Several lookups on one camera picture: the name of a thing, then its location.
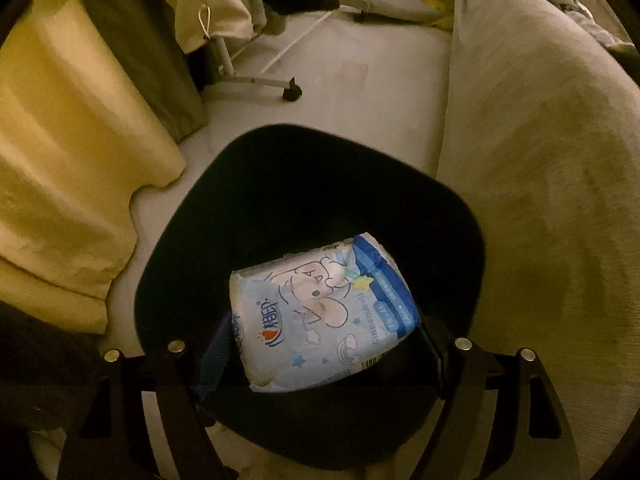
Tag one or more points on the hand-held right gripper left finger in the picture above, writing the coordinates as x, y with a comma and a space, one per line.
214, 366

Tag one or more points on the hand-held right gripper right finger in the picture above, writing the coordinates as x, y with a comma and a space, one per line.
442, 360

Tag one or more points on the blue white tissue packet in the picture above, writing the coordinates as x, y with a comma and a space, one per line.
320, 315

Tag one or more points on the grey bed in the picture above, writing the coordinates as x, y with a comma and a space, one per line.
540, 185

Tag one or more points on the yellow hanging garment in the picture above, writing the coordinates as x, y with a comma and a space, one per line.
70, 160

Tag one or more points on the white clothes rack base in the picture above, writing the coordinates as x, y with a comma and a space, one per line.
250, 80

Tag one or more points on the olive hanging garment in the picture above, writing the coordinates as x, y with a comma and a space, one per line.
135, 50

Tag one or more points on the yellow cloth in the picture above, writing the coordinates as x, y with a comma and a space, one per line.
440, 12

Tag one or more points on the grey wheeled cushion stool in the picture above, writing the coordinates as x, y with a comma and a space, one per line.
385, 4

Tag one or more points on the blue patterned duvet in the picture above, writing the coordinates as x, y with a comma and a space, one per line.
595, 27

